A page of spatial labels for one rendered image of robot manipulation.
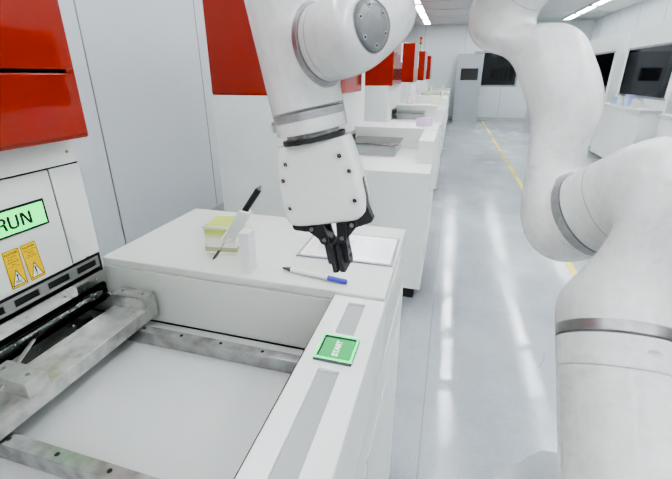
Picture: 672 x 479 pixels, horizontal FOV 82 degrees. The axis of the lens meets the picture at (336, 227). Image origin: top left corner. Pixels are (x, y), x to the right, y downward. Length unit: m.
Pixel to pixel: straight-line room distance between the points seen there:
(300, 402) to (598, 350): 0.34
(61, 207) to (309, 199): 0.57
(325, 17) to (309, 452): 0.43
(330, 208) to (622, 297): 0.33
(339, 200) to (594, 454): 0.36
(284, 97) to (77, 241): 0.63
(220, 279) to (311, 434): 0.42
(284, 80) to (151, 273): 0.59
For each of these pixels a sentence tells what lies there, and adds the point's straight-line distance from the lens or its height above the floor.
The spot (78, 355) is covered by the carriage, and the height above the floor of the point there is 0.88.
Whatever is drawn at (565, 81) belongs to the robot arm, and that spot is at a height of 1.32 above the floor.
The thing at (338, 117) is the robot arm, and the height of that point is 1.29.
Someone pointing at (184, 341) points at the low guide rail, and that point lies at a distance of 0.85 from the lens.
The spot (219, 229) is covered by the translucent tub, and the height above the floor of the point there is 1.03.
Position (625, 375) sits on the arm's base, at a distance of 0.51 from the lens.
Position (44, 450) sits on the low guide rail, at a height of 0.85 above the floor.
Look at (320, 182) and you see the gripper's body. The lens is 0.45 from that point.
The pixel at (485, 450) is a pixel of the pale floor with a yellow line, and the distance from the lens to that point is 1.80.
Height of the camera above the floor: 1.33
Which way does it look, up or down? 21 degrees down
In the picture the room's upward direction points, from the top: straight up
